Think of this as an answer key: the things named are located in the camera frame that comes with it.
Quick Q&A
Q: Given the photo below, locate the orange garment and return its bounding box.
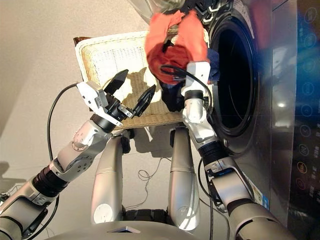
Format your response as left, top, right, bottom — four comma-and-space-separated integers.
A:
144, 9, 210, 86

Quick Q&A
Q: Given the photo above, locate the black garment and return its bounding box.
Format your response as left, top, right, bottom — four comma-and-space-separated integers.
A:
159, 79, 188, 113

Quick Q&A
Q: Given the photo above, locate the navy blue garment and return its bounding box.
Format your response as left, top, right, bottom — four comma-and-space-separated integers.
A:
206, 48, 221, 81

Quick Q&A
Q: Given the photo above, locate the pale woven basket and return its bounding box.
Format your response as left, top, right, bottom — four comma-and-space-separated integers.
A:
74, 30, 214, 131

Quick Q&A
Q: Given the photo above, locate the round glass washing machine door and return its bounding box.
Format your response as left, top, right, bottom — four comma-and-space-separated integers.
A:
129, 0, 201, 16

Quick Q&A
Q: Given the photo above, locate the grey washing machine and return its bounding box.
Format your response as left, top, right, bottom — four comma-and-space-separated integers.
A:
184, 0, 320, 240

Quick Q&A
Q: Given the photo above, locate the silver robot leg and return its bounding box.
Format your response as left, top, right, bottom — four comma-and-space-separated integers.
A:
167, 126, 201, 231
90, 131, 131, 225

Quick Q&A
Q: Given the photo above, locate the grey robot torso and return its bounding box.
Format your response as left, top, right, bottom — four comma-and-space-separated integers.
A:
48, 208, 199, 240

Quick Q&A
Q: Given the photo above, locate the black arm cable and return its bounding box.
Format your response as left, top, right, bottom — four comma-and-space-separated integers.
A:
160, 64, 231, 240
32, 82, 79, 240

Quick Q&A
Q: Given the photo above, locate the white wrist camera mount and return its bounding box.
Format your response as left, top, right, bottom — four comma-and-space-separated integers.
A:
75, 80, 124, 127
185, 61, 211, 88

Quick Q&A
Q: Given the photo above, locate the thin floor cable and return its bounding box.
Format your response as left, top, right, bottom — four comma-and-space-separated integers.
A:
124, 156, 174, 211

